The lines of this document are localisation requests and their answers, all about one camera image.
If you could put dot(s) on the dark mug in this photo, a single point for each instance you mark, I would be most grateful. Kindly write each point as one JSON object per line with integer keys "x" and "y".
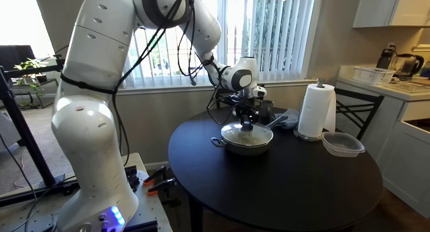
{"x": 267, "y": 111}

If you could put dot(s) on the white kitchen counter cabinet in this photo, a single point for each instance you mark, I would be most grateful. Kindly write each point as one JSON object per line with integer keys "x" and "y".
{"x": 403, "y": 151}

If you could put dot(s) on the window with vertical blinds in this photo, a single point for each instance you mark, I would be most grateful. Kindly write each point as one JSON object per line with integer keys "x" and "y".
{"x": 275, "y": 34}

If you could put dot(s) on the black electric kettle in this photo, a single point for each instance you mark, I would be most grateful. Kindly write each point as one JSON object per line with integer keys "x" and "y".
{"x": 408, "y": 64}

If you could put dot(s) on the white plastic basket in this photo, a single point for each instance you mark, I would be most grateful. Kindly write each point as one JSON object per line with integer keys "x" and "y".
{"x": 373, "y": 75}

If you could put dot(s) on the white wall cabinet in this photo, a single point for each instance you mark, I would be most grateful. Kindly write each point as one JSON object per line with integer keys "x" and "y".
{"x": 389, "y": 7}

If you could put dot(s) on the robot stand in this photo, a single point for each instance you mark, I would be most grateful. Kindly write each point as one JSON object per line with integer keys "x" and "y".
{"x": 151, "y": 205}

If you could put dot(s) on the clear tray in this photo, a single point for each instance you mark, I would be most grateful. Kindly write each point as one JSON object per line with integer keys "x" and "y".
{"x": 406, "y": 87}

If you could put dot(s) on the green potted plant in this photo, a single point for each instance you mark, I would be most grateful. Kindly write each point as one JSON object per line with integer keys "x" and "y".
{"x": 32, "y": 65}

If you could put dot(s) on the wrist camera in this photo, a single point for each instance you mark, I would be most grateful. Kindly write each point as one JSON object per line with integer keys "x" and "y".
{"x": 235, "y": 99}

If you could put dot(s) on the black clamp with orange tips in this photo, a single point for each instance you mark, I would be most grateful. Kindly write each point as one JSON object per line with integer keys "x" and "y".
{"x": 164, "y": 185}
{"x": 156, "y": 175}

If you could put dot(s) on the black stand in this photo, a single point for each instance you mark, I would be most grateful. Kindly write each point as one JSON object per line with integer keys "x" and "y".
{"x": 23, "y": 131}

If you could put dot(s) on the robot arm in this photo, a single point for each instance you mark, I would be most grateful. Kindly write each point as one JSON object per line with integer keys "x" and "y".
{"x": 94, "y": 131}

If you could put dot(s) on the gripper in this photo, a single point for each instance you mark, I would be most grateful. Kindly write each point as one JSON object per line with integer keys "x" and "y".
{"x": 247, "y": 104}

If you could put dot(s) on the clear plastic container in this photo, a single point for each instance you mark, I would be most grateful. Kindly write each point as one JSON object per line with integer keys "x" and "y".
{"x": 342, "y": 144}

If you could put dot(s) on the grey-blue cloth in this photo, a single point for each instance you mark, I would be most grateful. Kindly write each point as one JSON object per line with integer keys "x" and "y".
{"x": 289, "y": 119}

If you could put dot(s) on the wall socket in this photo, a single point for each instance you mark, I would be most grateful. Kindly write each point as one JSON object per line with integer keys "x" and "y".
{"x": 390, "y": 45}

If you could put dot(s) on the glass pan lid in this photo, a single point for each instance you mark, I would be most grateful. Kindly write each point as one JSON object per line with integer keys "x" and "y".
{"x": 247, "y": 135}

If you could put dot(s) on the paper towel roll on holder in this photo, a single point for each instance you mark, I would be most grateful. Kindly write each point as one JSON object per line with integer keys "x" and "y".
{"x": 315, "y": 107}

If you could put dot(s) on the black bottle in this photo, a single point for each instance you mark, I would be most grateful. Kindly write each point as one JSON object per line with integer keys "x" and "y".
{"x": 384, "y": 59}

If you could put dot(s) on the black metal chair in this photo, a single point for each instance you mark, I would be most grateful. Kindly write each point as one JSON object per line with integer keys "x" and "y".
{"x": 356, "y": 106}

